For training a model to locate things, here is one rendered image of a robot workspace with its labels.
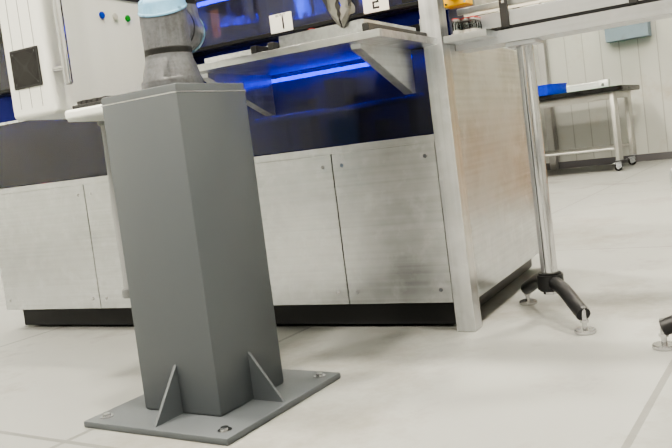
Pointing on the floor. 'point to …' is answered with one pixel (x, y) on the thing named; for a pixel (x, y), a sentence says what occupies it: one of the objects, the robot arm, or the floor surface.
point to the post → (447, 138)
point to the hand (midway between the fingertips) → (340, 22)
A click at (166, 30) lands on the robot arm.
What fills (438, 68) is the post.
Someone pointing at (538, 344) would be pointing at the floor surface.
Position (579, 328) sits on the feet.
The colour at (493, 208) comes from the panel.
